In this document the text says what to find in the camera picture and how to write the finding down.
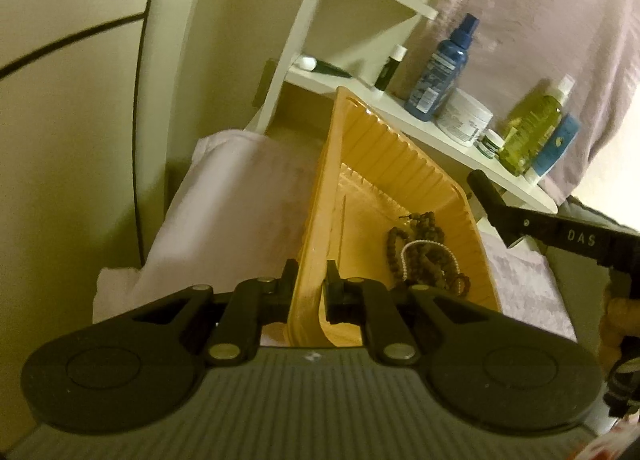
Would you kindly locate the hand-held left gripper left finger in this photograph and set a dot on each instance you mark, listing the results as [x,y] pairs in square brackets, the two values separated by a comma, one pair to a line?
[289,290]

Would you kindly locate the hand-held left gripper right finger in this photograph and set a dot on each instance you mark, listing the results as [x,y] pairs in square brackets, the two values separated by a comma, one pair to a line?
[334,290]

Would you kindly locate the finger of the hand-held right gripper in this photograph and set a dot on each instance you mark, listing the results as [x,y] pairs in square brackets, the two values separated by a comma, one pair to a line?
[500,215]

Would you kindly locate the orange plastic tray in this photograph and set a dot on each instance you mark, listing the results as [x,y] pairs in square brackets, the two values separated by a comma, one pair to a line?
[380,170]

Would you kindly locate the person's right hand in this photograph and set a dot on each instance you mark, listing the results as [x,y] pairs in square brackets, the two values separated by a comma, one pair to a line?
[620,320]

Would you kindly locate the small green jar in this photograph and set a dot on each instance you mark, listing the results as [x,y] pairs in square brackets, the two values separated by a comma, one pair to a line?
[490,144]

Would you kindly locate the green spray bottle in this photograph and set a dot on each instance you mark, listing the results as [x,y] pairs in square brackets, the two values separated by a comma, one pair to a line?
[530,135]

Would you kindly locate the blue and white tube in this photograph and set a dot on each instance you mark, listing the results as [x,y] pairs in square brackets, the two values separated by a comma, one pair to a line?
[555,148]

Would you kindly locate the lilac table towel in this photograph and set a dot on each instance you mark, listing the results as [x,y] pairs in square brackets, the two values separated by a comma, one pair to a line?
[225,215]

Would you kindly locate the white jar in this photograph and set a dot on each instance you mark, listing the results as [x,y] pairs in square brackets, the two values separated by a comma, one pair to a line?
[462,118]

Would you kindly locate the cream shelf unit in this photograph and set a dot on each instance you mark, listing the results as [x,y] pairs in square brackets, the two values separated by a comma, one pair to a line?
[430,133]

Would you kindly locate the blue spray bottle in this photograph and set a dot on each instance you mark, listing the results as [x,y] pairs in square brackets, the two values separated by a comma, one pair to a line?
[440,70]

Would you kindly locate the pink hanging towel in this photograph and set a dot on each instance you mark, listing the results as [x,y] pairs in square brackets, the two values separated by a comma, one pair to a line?
[550,15]

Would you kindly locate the red and white packet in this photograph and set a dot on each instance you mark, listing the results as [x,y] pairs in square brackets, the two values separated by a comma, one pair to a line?
[615,447]

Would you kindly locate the black tube with white cap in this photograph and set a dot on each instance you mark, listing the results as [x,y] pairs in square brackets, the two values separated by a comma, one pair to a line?
[330,69]

